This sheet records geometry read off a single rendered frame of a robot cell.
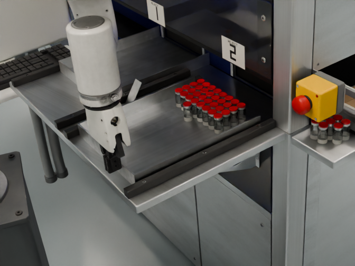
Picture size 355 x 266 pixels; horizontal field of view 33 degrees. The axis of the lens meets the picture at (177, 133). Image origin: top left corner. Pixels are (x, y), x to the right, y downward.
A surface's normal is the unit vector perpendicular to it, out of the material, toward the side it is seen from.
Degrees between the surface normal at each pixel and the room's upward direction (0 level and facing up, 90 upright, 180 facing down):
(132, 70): 0
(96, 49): 90
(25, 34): 90
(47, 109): 0
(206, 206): 90
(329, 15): 90
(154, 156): 0
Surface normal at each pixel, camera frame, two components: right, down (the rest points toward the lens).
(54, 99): -0.08, -0.83
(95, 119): -0.77, 0.41
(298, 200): 0.57, 0.42
